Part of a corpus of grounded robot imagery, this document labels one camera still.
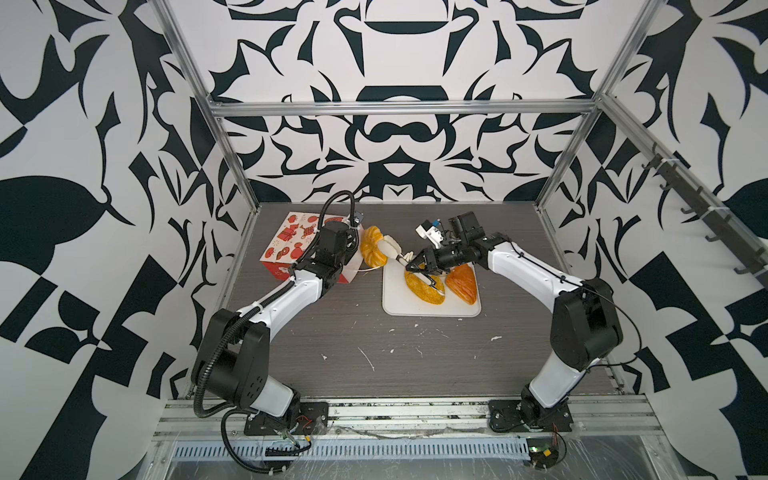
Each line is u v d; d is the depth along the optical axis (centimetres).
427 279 78
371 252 94
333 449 71
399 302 94
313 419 74
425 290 92
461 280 94
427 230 81
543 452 71
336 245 65
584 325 46
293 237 95
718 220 59
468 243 70
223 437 69
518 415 74
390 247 87
